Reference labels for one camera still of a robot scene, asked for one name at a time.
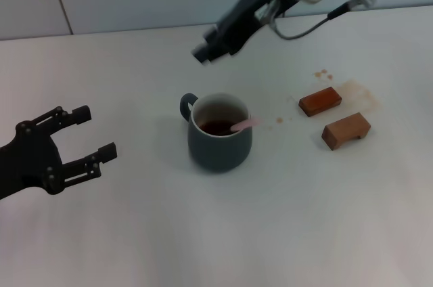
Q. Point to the grey ceramic cup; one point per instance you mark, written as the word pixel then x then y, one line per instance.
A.
pixel 220 151

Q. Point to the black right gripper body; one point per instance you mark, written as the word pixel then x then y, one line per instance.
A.
pixel 243 19

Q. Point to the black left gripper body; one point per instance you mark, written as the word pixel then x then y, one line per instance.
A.
pixel 32 161

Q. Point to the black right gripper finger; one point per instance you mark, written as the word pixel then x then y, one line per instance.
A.
pixel 209 53
pixel 212 37

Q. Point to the light brown wooden block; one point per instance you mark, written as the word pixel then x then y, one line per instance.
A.
pixel 341 131

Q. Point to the dark brown wooden block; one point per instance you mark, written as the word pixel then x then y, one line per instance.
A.
pixel 319 101

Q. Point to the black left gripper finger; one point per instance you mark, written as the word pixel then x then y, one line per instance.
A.
pixel 82 114
pixel 107 152

